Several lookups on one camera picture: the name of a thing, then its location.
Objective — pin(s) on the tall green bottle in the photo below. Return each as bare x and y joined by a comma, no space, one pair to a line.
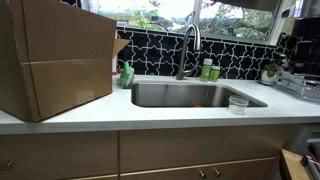
206,73

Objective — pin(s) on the short green bottle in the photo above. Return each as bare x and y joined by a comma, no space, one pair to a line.
215,75

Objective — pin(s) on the stainless steel sink basin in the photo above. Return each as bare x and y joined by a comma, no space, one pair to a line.
166,95

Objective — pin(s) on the brushed steel gooseneck faucet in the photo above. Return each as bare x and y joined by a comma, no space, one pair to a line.
181,66

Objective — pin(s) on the clear sponge holder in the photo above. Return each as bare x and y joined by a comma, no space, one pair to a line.
128,84

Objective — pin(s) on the white scrubber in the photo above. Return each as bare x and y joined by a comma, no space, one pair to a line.
131,71

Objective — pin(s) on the green dish sponge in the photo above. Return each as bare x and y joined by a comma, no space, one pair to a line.
125,73

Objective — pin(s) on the orange fruit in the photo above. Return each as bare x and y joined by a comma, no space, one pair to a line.
198,106

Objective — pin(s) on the white board with red edge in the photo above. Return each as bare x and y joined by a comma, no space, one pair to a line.
114,65

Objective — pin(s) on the wide wooden drawer panel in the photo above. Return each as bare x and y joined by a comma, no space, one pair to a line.
200,146

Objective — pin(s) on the clear plastic cup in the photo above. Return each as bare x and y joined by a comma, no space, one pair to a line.
237,106

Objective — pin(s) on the wooden cabinet door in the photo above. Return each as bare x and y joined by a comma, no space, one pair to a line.
160,176
246,170

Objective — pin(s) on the round metal cabinet knob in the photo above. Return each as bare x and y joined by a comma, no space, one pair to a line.
217,172
202,173

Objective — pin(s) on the large brown cardboard box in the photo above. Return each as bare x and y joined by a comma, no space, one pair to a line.
66,50

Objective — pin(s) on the potted plant in white pot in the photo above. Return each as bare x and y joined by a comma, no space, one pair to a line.
268,77

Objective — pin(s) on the narrow wooden drawer front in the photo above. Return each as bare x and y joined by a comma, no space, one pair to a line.
56,156

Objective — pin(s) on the grey dish rack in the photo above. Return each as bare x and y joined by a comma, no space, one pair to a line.
300,88

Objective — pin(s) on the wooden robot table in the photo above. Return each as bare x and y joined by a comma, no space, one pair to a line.
293,166

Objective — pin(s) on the black equipment stack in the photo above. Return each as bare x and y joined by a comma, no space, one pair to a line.
313,160

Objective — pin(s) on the white window frame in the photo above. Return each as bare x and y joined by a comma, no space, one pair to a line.
197,13

